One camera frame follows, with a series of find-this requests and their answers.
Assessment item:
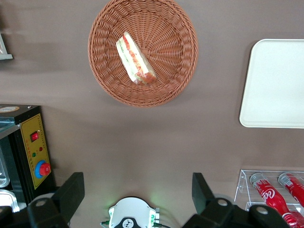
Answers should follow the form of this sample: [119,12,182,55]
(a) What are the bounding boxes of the grey metal snack rack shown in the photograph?
[0,33,14,60]

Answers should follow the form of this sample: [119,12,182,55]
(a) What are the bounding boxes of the steel warmer pan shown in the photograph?
[0,144,10,188]
[0,189,20,213]

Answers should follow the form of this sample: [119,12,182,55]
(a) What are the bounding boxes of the red cola bottle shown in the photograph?
[249,172,295,228]
[277,172,304,207]

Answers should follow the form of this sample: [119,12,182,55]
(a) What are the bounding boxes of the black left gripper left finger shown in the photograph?
[0,172,86,228]

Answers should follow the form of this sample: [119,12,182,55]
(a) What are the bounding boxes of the black food warmer yellow panel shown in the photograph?
[0,104,57,214]

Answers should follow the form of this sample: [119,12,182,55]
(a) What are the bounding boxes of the clear acrylic bottle rack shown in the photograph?
[234,169,304,228]

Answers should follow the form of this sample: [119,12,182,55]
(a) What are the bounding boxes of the round brown wicker basket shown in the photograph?
[87,0,199,108]

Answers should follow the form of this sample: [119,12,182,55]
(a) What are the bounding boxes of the beige plastic tray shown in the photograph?
[239,38,304,129]

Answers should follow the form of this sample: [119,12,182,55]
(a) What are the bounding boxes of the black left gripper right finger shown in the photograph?
[182,172,290,228]

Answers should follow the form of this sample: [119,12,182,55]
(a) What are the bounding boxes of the triangular sandwich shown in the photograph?
[115,31,158,86]

